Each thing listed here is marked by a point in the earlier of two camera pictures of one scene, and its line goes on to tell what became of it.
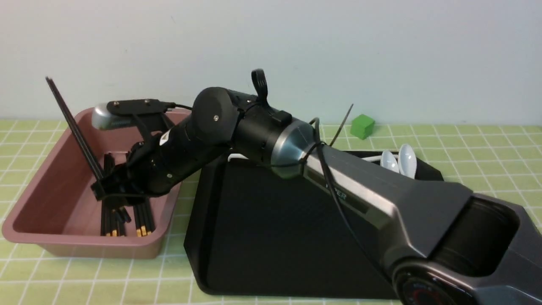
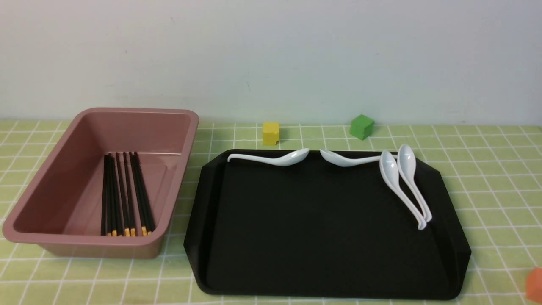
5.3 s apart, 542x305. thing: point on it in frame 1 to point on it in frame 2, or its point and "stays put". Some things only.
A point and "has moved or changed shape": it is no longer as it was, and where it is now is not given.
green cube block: [362, 126] stays put
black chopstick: [93, 166] has moved or changed shape
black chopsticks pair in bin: [147, 224] stays put
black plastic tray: [250, 233] stays put
